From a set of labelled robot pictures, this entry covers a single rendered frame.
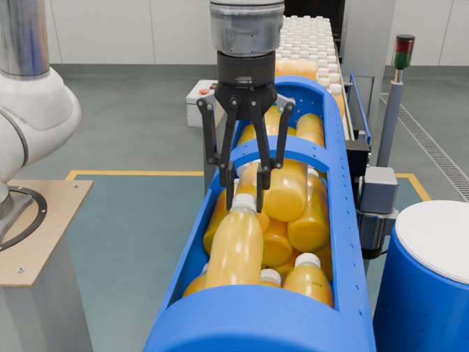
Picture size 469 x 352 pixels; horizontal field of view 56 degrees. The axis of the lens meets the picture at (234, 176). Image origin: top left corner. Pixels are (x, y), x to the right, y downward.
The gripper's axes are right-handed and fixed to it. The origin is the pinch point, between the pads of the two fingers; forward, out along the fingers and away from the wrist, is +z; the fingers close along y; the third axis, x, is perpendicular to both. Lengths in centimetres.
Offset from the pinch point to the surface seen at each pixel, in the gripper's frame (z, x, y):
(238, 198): 1.4, -1.0, -0.9
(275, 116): 7.1, 48.1, 1.3
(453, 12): 47, 508, 175
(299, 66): 6, 91, 6
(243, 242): 3.1, -9.1, 1.1
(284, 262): 18.5, 6.0, 6.5
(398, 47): 0, 101, 39
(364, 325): 6.1, -18.6, 16.3
